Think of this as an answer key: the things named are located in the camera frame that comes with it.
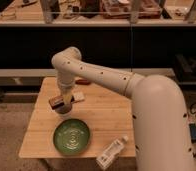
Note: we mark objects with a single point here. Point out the background wooden workbench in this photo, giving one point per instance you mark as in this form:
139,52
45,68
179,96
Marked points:
98,13

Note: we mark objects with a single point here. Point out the green round plate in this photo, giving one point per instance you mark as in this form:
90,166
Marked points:
71,137

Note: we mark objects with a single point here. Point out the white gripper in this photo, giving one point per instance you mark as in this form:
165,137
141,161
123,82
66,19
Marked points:
63,100

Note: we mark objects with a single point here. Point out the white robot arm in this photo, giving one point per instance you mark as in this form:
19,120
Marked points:
161,126

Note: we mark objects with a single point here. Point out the clear plastic bottle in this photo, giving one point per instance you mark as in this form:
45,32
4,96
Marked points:
111,152

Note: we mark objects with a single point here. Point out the ceramic cup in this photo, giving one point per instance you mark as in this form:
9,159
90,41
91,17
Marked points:
64,111

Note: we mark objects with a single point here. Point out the wooden table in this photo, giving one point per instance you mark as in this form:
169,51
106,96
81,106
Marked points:
107,114

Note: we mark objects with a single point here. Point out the white rectangular block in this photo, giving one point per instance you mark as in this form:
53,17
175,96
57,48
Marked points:
78,96

